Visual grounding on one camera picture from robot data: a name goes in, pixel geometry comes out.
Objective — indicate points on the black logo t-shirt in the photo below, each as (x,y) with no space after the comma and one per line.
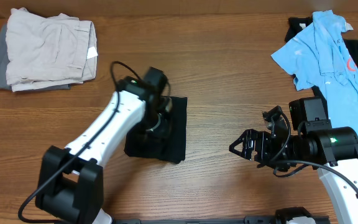
(297,24)

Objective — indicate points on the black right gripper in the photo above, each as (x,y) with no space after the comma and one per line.
(264,139)

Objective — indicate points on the folded beige shorts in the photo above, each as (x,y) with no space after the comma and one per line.
(49,51)

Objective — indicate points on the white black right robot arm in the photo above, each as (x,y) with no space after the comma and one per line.
(337,164)

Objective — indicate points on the light blue t-shirt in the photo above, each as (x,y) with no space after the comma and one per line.
(318,56)

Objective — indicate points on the folded grey garment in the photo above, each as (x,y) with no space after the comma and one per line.
(4,60)

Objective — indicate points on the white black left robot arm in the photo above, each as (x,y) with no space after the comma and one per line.
(71,179)

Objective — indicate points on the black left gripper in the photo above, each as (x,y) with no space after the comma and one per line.
(164,131)

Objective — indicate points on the plain black t-shirt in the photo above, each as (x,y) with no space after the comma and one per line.
(167,142)

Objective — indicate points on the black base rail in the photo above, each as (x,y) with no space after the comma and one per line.
(268,219)

